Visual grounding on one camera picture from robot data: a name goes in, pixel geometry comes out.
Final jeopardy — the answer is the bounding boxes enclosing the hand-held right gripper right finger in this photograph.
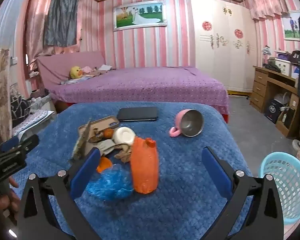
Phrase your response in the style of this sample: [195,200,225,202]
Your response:
[201,146,284,240]

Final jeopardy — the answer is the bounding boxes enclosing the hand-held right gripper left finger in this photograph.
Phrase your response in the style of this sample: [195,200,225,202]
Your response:
[16,147,102,240]

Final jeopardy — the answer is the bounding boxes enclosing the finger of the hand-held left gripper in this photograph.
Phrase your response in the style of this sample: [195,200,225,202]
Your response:
[15,134,40,155]
[0,136,20,152]

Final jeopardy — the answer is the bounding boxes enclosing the orange plastic lid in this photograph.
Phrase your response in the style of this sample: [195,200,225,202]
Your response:
[96,157,114,174]

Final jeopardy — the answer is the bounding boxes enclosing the blue plastic bag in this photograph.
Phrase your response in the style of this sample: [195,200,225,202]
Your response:
[86,164,134,201]

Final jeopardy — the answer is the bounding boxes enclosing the grey paper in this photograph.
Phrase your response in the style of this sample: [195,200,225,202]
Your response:
[94,139,116,157]

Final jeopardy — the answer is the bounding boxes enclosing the brown paper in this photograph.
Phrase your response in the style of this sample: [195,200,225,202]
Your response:
[114,144,133,165]

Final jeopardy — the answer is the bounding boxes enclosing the white round container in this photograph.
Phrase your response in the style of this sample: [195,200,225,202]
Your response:
[112,127,136,146]

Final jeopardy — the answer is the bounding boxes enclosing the orange plastic bottle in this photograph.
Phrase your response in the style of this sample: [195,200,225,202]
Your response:
[130,137,160,194]

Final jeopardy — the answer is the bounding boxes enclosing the light blue plastic basket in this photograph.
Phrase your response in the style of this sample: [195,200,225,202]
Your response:
[258,151,300,226]

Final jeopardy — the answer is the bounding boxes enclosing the person's left hand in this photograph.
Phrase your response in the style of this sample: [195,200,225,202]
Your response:
[0,176,21,222]

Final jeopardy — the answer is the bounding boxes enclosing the polka dot cloth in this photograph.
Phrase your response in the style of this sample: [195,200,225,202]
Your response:
[12,110,56,136]

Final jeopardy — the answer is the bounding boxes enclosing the black patterned bag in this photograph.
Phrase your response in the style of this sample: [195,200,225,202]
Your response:
[11,96,32,128]

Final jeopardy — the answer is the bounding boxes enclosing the blue fleece blanket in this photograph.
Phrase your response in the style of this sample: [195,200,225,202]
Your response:
[14,101,262,240]

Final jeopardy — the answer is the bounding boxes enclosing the tan phone case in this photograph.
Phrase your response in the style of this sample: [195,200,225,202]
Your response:
[78,115,120,143]

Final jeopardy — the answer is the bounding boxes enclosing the pink cup with steel inside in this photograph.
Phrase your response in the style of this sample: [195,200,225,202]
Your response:
[169,109,205,138]

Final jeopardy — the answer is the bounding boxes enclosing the pink covered headboard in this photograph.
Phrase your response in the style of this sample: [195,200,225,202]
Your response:
[36,50,107,91]

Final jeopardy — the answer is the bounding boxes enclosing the black smartphone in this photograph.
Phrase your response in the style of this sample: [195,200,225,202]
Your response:
[117,106,159,122]

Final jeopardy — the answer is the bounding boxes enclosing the yellow duck plush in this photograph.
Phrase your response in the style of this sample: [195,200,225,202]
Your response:
[69,65,84,79]

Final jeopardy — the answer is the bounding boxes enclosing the black printed box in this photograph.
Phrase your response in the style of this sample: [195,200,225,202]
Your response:
[264,98,283,124]

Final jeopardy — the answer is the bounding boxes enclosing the wooden desk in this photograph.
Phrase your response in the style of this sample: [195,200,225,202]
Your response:
[249,65,300,138]

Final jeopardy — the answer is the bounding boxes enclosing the white round appliance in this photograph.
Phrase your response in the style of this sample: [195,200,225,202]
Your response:
[273,92,291,106]

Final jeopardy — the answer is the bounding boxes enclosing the bed with purple cover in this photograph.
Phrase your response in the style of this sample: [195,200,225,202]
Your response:
[47,66,231,123]

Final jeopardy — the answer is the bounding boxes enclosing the white sheer curtain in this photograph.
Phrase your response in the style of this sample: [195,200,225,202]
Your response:
[0,0,32,63]

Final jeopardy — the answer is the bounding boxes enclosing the dark folded clothes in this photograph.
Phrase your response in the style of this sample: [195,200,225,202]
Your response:
[263,62,281,71]

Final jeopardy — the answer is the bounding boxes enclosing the white wardrobe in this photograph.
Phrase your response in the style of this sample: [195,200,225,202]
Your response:
[189,0,257,96]

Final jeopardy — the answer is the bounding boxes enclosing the pink curtain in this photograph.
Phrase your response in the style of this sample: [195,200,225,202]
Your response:
[24,0,91,71]

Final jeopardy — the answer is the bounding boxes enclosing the white storage box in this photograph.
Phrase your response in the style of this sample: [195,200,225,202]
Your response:
[275,58,295,77]

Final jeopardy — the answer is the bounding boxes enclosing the grey curtain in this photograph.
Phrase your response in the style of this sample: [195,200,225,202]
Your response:
[43,0,79,48]

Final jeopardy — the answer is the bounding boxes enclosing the table lamp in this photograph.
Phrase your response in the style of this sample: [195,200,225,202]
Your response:
[262,45,273,67]

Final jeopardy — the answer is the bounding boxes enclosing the purple box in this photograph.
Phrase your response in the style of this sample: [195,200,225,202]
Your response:
[276,51,294,59]

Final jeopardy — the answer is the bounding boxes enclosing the framed wedding picture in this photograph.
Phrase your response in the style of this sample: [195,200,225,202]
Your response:
[112,0,168,32]

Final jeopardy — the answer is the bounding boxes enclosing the pink curtain valance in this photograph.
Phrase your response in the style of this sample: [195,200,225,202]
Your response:
[247,0,291,21]

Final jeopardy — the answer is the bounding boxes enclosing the wall poster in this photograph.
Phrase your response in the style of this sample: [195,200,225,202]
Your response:
[282,10,300,41]

